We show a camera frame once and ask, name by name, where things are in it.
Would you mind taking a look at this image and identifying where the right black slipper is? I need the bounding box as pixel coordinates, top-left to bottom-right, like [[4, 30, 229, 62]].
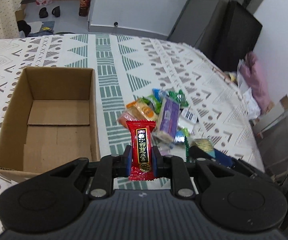
[[51, 6, 60, 18]]

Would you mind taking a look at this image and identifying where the light green candy packet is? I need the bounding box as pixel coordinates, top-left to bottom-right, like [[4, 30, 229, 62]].
[[174, 128, 190, 144]]

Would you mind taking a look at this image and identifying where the purple wafer packet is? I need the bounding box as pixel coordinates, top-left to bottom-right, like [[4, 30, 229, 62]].
[[154, 97, 180, 144]]

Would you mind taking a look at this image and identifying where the black slipper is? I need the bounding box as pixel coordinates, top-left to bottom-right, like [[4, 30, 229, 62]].
[[51, 6, 60, 18], [39, 7, 49, 18]]

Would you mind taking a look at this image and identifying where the red candy bar packet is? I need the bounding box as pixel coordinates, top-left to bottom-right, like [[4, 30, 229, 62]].
[[126, 120, 156, 181]]

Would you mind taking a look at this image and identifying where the brown cardboard box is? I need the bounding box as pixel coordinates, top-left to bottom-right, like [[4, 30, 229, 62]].
[[0, 67, 100, 182]]

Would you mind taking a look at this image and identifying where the left black slipper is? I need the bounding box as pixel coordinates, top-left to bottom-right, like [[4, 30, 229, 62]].
[[39, 7, 49, 18]]

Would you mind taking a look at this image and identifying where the white bedside table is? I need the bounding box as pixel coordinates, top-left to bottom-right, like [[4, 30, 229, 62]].
[[252, 95, 288, 191]]

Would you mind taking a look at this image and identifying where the blue candy packet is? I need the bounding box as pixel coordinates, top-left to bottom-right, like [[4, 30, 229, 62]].
[[152, 88, 168, 102]]

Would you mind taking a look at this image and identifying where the dark green candy packet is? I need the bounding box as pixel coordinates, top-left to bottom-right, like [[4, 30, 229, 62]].
[[168, 89, 188, 108]]

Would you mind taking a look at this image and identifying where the blue floor mat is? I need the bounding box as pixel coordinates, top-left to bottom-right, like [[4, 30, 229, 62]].
[[28, 21, 55, 34]]

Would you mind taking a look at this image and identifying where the green pastry packet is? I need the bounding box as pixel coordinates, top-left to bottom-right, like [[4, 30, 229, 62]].
[[184, 137, 215, 163]]

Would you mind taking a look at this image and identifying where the small cardboard box on floor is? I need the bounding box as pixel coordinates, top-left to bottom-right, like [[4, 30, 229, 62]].
[[15, 4, 26, 21]]

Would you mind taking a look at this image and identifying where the dark red sauce bottle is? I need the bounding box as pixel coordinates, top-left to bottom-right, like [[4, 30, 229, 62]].
[[78, 0, 90, 17]]

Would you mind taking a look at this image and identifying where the patterned bed blanket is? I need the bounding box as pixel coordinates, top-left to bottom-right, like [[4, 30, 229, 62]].
[[0, 34, 263, 232]]

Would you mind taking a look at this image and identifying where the pink snack packet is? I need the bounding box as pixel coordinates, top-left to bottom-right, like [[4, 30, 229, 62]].
[[117, 111, 137, 128]]

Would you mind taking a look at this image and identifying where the orange cracker packet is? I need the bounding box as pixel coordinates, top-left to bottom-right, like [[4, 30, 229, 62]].
[[126, 100, 158, 121]]

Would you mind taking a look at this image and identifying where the black sesame cake packet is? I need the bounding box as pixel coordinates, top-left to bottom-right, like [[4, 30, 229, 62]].
[[178, 108, 199, 134]]

